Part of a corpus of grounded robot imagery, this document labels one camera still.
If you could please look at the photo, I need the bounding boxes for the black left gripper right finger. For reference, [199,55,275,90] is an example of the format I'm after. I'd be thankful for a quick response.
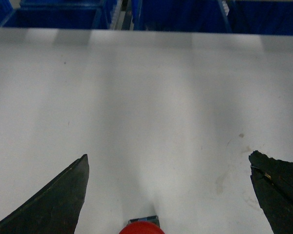
[249,151,293,234]

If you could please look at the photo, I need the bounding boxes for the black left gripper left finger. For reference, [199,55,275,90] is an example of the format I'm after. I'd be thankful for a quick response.
[0,155,89,234]

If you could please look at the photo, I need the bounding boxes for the lower blue bin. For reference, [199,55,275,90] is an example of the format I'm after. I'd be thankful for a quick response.
[0,0,118,30]

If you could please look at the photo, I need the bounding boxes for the red push button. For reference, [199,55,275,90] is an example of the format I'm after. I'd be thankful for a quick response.
[119,215,165,234]

